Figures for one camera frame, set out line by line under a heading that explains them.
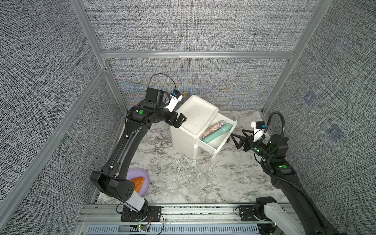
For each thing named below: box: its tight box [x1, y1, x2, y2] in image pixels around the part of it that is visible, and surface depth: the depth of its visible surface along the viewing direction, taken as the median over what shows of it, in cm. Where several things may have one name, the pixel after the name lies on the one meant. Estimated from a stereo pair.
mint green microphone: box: [202, 122, 233, 144], surface depth 86 cm
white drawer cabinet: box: [169, 94, 234, 160], surface depth 86 cm
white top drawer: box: [195, 112, 238, 160], surface depth 83 cm
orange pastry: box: [130, 176, 145, 193], surface depth 83 cm
